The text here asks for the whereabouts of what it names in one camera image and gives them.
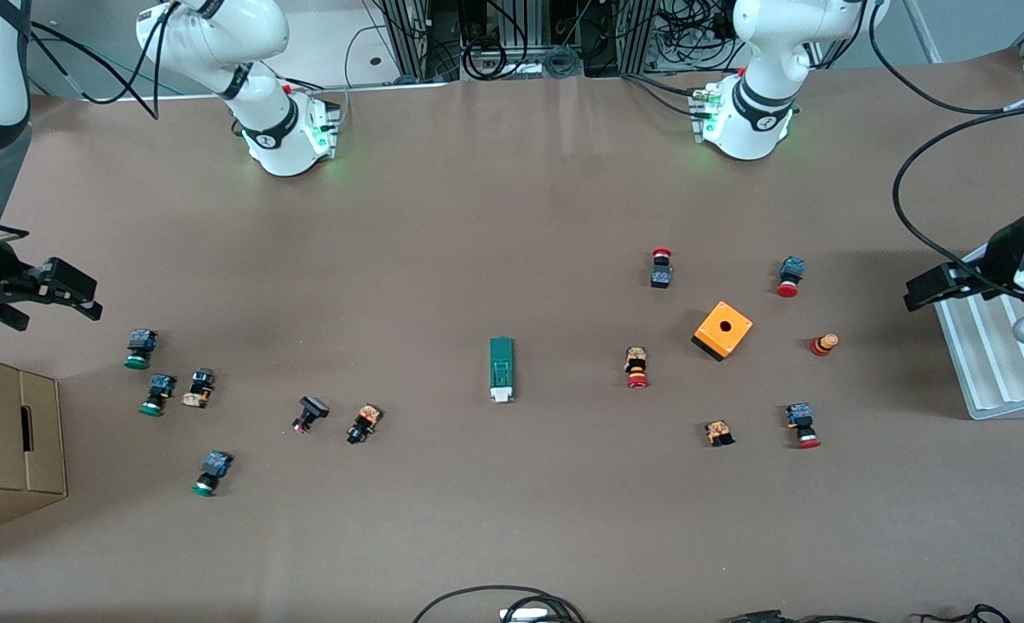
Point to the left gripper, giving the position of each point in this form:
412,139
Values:
994,256

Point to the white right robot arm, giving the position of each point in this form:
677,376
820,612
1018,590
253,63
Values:
218,35

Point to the green mushroom push button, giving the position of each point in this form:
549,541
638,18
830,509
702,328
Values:
142,340
216,465
162,385

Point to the white ridged tray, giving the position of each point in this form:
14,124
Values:
988,372

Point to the red yellow emergency button head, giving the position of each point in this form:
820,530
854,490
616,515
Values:
823,344

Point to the red mushroom button blue block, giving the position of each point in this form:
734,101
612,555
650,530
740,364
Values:
792,268
799,415

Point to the brown cardboard box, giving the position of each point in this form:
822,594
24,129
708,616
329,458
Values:
2,433

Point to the orange black contact block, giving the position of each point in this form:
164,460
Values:
719,431

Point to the black square pushbutton red terminals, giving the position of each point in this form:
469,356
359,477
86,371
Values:
313,407

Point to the red button black contact block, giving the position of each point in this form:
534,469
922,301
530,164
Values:
661,277

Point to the red emergency stop orange block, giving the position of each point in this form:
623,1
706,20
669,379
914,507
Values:
636,359

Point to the white panel with hole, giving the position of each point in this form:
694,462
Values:
339,35

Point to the small green circuit board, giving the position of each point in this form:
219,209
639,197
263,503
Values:
754,617

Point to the brown paper table cover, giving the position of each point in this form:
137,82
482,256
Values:
512,519

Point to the small white flat device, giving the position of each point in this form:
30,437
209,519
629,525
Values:
525,615

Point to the orange button enclosure box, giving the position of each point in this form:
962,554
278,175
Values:
711,336

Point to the aluminium frame rack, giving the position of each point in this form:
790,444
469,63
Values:
408,35

